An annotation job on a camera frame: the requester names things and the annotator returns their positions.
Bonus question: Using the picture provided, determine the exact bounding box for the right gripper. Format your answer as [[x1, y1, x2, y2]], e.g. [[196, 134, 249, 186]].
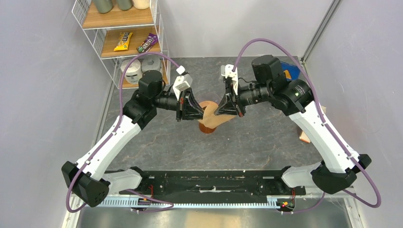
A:
[[215, 79, 272, 117]]

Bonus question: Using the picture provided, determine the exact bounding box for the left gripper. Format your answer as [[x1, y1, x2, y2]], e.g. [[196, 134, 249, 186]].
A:
[[152, 88, 209, 123]]

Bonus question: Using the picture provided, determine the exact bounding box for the wooden dripper ring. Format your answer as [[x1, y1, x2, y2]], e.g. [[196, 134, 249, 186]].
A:
[[198, 100, 220, 117]]

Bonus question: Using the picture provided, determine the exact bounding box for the brown paper coffee filter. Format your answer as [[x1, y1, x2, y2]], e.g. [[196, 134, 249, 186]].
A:
[[200, 104, 236, 128]]

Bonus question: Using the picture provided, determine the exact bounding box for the amber glass carafe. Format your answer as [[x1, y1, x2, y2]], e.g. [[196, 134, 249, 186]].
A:
[[199, 123, 216, 134]]

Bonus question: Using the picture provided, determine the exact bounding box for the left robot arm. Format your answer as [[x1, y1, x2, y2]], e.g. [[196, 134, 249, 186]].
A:
[[62, 66, 204, 207]]

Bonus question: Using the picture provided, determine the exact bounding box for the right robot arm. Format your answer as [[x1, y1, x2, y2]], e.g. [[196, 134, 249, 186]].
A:
[[215, 55, 371, 194]]

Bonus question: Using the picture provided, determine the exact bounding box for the wooden filter holder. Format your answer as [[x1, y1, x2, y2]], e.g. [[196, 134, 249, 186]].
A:
[[299, 105, 327, 144]]

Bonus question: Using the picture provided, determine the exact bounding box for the grey paper roll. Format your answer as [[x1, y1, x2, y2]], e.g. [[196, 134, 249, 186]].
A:
[[141, 57, 163, 74]]

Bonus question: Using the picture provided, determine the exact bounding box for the white paper roll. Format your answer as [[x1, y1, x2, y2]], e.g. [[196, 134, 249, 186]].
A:
[[125, 59, 143, 85]]

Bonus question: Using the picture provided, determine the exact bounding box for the blue Doritos chip bag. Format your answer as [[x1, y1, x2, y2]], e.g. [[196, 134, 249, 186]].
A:
[[280, 61, 300, 81]]

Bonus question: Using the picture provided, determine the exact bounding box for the purple candy bar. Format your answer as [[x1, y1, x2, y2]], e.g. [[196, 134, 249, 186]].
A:
[[137, 33, 158, 53]]

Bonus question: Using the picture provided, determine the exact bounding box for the yellow M&M's bag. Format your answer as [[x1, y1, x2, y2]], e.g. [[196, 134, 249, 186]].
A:
[[114, 32, 133, 51]]

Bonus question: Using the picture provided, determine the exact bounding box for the cream jar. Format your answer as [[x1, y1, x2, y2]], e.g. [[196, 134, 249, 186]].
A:
[[132, 0, 150, 10]]

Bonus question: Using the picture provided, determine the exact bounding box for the green jar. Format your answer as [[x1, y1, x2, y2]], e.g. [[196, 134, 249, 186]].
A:
[[116, 0, 133, 11], [92, 0, 114, 14]]

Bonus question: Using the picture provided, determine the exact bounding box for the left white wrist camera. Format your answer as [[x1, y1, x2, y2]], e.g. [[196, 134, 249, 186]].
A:
[[173, 66, 192, 101]]

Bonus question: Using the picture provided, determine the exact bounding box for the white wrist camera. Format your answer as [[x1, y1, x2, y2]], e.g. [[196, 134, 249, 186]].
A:
[[221, 64, 239, 95], [173, 66, 192, 101]]

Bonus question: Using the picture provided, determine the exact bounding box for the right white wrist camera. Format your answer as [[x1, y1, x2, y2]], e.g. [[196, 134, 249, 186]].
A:
[[221, 64, 239, 95]]

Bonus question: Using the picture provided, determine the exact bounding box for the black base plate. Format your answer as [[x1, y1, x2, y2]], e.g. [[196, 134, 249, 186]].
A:
[[134, 170, 306, 204]]

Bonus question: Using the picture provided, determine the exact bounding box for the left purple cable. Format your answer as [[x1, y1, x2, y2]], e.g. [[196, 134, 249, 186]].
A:
[[65, 52, 185, 214]]

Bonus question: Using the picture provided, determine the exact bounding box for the purple cable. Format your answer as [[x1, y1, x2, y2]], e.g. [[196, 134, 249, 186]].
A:
[[232, 38, 382, 215], [65, 52, 185, 214]]

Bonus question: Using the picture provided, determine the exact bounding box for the white wire shelf rack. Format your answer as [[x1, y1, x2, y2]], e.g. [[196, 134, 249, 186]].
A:
[[72, 0, 169, 89]]

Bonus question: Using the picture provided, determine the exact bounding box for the aluminium rail frame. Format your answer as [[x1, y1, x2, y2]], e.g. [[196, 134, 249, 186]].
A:
[[61, 155, 367, 228]]

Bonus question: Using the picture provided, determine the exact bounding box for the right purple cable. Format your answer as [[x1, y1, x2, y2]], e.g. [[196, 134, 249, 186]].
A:
[[232, 38, 382, 215]]

